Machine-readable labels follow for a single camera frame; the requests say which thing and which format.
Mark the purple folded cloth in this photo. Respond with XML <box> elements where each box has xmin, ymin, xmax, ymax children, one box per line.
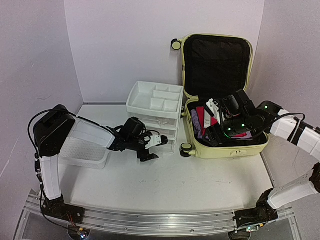
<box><xmin>190</xmin><ymin>109</ymin><xmax>252</xmax><ymax>140</ymax></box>

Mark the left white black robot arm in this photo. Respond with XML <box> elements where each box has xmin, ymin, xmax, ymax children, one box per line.
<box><xmin>27</xmin><ymin>104</ymin><xmax>168</xmax><ymax>223</ymax></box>

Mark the white perforated plastic basket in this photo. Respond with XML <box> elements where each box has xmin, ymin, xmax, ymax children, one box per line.
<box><xmin>58</xmin><ymin>120</ymin><xmax>115</xmax><ymax>170</ymax></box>

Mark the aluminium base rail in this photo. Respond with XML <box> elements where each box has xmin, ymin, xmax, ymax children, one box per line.
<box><xmin>14</xmin><ymin>191</ymin><xmax>296</xmax><ymax>240</ymax></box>

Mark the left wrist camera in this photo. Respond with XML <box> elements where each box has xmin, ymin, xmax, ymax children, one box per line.
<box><xmin>143</xmin><ymin>134</ymin><xmax>168</xmax><ymax>150</ymax></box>

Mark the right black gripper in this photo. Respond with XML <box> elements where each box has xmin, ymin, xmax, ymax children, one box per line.
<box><xmin>202</xmin><ymin>114</ymin><xmax>251</xmax><ymax>148</ymax></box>

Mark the red folded cloth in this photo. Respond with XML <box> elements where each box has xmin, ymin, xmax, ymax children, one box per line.
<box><xmin>195</xmin><ymin>106</ymin><xmax>247</xmax><ymax>140</ymax></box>

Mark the white cosmetic tube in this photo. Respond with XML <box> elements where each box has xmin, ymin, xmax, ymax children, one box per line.
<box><xmin>204</xmin><ymin>108</ymin><xmax>212</xmax><ymax>129</ymax></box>

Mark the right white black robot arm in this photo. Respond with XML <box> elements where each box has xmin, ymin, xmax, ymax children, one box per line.
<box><xmin>203</xmin><ymin>90</ymin><xmax>320</xmax><ymax>232</ymax></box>

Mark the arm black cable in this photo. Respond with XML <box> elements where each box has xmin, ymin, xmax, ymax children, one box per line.
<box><xmin>27</xmin><ymin>109</ymin><xmax>116</xmax><ymax>227</ymax></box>
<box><xmin>272</xmin><ymin>112</ymin><xmax>307</xmax><ymax>126</ymax></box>

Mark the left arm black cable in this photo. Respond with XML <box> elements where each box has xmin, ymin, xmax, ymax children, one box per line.
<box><xmin>27</xmin><ymin>109</ymin><xmax>116</xmax><ymax>227</ymax></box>

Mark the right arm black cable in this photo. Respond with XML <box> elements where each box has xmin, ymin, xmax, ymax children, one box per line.
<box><xmin>272</xmin><ymin>112</ymin><xmax>307</xmax><ymax>126</ymax></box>

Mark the pale yellow hard suitcase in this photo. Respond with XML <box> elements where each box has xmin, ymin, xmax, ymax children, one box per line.
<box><xmin>171</xmin><ymin>34</ymin><xmax>269</xmax><ymax>159</ymax></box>

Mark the white plastic drawer organizer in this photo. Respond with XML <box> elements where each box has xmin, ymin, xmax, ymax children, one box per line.
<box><xmin>126</xmin><ymin>81</ymin><xmax>184</xmax><ymax>153</ymax></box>

